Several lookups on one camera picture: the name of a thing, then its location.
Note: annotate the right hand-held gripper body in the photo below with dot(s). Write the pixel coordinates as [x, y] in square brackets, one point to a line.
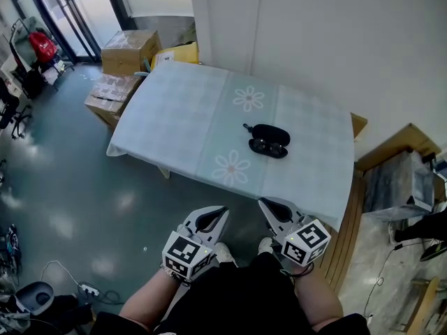
[305, 241]

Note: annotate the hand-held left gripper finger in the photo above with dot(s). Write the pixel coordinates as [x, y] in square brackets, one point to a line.
[200, 212]
[220, 227]

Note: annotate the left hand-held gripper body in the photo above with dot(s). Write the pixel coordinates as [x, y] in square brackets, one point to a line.
[183, 253]

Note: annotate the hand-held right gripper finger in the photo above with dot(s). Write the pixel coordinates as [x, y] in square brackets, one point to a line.
[291, 208]
[272, 223]

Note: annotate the dark glasses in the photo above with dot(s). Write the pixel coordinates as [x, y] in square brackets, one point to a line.
[268, 147]

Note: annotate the black glasses case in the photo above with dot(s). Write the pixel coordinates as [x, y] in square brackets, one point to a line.
[270, 134]

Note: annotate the person's left forearm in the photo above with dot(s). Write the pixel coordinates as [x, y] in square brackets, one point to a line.
[150, 298]

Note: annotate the person's right forearm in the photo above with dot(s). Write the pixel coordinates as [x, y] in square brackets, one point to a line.
[319, 302]

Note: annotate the person's white right shoe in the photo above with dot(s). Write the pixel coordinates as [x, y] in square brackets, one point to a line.
[264, 245]

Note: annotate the person's white shoe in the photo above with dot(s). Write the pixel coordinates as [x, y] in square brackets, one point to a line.
[223, 253]
[264, 245]

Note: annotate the person's white left shoe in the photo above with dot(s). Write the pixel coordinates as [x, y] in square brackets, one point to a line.
[223, 253]

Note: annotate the person's black clothing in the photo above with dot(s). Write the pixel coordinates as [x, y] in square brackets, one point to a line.
[241, 302]

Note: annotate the light blue floral tablecloth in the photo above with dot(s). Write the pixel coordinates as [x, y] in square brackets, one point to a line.
[195, 117]

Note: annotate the white power strip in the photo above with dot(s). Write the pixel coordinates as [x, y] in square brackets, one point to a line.
[89, 290]

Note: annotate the marble pattern cabinet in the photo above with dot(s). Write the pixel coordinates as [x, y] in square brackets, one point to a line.
[394, 183]

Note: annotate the wooden table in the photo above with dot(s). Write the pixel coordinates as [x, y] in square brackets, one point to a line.
[359, 124]

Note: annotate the wooden chair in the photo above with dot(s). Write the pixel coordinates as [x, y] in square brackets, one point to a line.
[424, 302]

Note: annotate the flat taped cardboard box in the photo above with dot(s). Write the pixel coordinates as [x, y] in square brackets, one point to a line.
[108, 94]

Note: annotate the grey round bin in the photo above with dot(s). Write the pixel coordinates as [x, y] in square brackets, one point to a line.
[35, 297]

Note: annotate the yellow padded package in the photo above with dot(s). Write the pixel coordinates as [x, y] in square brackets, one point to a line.
[176, 56]

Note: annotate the tall cardboard box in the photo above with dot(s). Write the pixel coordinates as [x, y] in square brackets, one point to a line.
[129, 49]

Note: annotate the black office chair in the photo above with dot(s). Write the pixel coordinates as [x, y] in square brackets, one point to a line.
[8, 106]

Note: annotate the black metal rack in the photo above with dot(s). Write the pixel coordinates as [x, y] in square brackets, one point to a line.
[29, 75]

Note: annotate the red bag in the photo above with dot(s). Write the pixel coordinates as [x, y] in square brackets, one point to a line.
[42, 47]

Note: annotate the glass door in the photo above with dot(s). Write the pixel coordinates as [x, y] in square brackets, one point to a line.
[77, 12]

